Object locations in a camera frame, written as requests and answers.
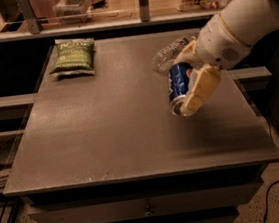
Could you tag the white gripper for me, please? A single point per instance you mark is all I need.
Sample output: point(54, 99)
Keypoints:
point(218, 44)

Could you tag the blue pepsi can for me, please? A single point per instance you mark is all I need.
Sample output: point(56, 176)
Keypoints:
point(178, 81)

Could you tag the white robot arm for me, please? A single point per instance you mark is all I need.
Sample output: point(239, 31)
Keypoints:
point(250, 21)

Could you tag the green jalapeno chip bag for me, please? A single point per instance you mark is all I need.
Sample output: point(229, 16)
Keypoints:
point(75, 56)

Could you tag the clear plastic water bottle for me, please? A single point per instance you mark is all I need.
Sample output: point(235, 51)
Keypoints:
point(164, 59)

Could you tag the upper grey drawer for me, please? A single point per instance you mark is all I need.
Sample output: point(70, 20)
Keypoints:
point(91, 211)

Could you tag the grey drawer cabinet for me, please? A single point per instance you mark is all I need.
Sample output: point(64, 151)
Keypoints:
point(112, 135)

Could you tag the clear plastic container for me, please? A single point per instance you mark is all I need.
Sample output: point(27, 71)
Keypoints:
point(72, 7)

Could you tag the grey metal shelf rail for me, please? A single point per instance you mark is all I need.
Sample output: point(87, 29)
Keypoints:
point(24, 19)

